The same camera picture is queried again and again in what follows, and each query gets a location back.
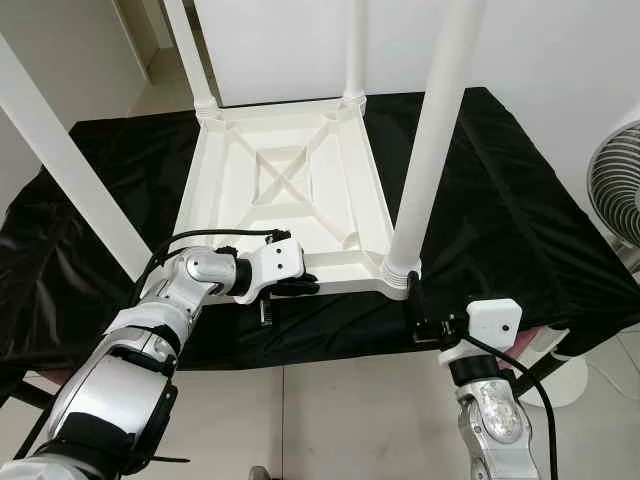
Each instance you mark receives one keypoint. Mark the white floor fan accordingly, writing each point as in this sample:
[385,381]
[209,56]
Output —
[615,190]

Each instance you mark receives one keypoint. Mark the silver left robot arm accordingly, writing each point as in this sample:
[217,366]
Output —
[120,380]

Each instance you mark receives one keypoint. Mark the black table frame leg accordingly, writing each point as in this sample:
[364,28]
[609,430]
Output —
[535,375]
[25,393]

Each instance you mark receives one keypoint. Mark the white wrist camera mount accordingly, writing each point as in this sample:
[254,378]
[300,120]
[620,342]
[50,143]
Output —
[280,262]
[495,320]

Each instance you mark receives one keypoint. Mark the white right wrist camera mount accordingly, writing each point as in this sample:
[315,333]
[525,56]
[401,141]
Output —
[495,320]

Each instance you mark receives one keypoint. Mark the white plastic table top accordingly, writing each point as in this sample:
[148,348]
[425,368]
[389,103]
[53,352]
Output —
[300,210]

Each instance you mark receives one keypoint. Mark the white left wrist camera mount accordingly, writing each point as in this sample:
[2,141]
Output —
[280,262]

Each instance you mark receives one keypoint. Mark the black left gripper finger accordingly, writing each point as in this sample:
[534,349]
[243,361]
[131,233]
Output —
[295,286]

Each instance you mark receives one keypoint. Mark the black tablecloth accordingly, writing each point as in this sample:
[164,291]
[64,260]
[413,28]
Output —
[500,200]

